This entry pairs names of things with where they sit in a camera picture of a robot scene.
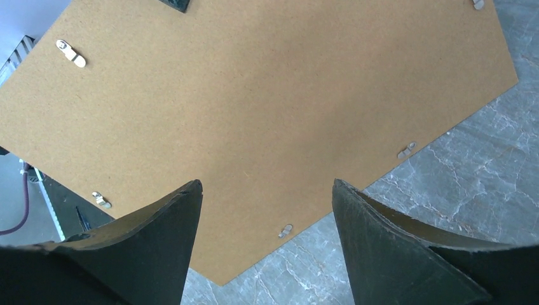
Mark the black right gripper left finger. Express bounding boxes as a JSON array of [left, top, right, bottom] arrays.
[[1, 179, 203, 304]]

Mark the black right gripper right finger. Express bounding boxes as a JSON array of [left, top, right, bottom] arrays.
[[332, 179, 538, 304]]

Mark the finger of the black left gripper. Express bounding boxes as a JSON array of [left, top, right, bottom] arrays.
[[160, 0, 190, 13]]

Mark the brown cardboard backing board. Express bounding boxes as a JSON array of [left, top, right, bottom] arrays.
[[1, 1, 518, 285]]

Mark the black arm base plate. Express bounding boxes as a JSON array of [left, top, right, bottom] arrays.
[[43, 175, 114, 238]]

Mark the slotted cable duct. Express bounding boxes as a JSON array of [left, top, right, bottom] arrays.
[[33, 168, 65, 241]]

